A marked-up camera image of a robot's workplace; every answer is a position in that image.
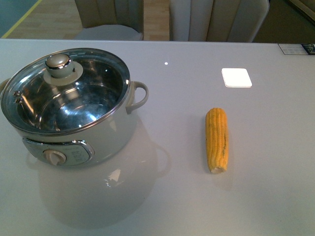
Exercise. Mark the glass pot lid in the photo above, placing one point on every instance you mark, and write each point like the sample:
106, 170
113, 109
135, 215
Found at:
31, 103

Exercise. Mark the white electric cooking pot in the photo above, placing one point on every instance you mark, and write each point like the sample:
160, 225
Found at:
90, 145

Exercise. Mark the left beige chair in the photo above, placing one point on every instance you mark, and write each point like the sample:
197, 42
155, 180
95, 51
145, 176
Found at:
111, 20

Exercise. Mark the right beige chair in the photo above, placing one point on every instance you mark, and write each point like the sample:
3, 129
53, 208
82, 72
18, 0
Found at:
216, 20

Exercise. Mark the beige chair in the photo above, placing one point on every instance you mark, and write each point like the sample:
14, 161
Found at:
111, 20
216, 20

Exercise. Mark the yellow corn cob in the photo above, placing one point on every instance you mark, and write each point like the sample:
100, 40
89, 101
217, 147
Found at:
217, 140

